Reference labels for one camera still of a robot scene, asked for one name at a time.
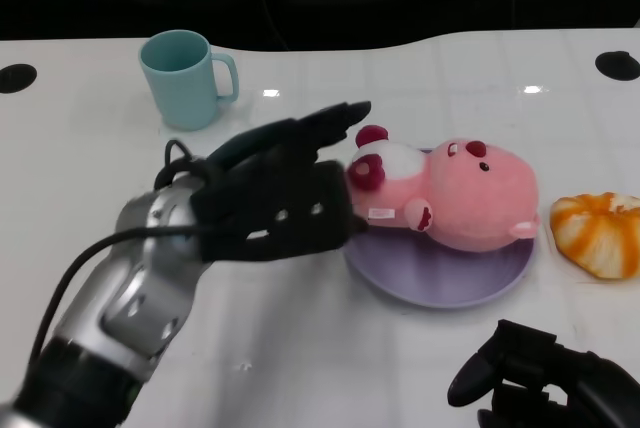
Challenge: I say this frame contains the teal plastic mug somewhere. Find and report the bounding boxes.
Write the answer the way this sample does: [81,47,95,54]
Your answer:
[138,30,240,132]

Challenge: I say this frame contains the lavender plastic plate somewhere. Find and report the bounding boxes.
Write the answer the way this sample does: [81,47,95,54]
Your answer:
[343,148,537,310]

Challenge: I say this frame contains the orange striped bread toy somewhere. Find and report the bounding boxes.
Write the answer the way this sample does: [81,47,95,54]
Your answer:
[549,191,640,280]

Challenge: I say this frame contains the pink plush beaver doll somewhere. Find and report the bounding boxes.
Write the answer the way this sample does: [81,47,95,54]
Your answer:
[345,124,542,254]

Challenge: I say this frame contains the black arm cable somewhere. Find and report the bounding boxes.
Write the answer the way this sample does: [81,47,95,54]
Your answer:
[28,139,236,367]

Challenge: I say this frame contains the black table grommet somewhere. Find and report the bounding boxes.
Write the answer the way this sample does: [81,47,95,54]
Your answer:
[0,63,39,95]
[594,50,640,82]

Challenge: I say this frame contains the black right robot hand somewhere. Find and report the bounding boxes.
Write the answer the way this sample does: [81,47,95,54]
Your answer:
[446,318,640,428]

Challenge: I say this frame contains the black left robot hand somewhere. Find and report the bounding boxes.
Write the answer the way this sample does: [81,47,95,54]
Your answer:
[190,100,372,264]

